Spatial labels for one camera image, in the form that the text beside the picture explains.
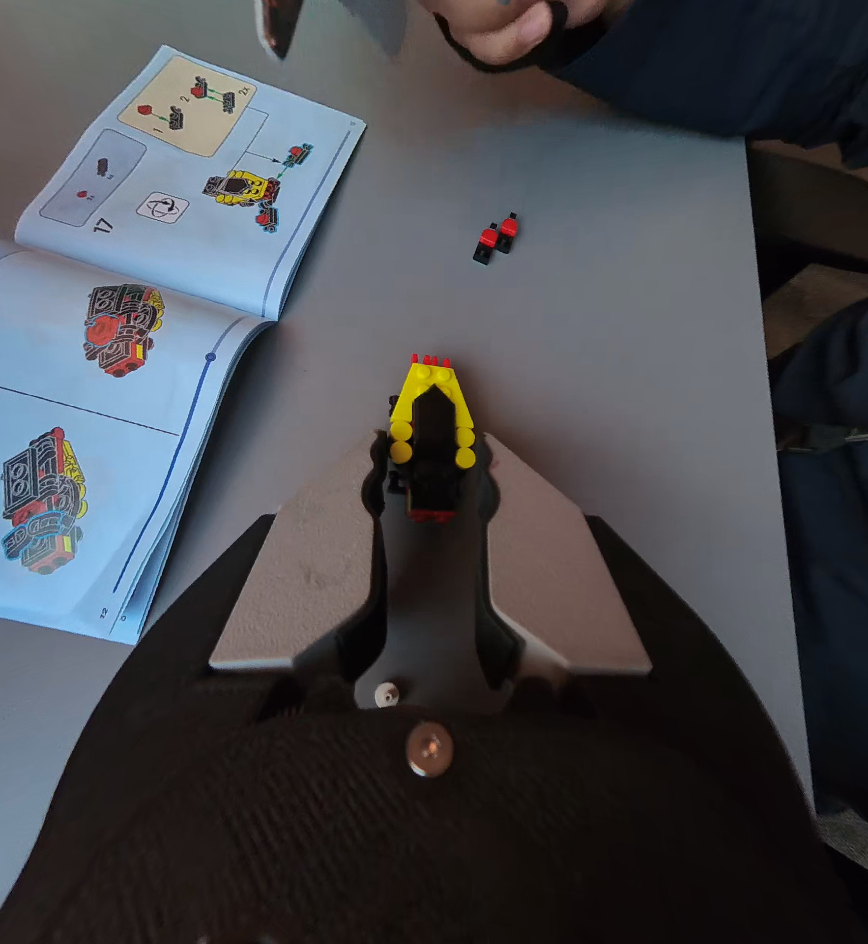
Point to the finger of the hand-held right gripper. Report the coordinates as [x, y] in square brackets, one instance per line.
[379, 18]
[278, 22]

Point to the person's right forearm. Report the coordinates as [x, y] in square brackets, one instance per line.
[736, 66]

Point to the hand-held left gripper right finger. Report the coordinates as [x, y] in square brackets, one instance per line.
[559, 582]

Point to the person's navy jacket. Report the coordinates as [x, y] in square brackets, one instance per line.
[847, 590]

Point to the black yellow red lego model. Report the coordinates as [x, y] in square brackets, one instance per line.
[434, 442]

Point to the lego instruction booklet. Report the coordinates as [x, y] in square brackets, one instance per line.
[50, 413]

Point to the person's right hand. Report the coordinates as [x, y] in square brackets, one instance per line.
[508, 37]

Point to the small red black lego piece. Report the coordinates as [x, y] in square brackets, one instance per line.
[487, 237]
[508, 225]

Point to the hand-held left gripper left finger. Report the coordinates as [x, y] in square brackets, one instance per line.
[301, 582]

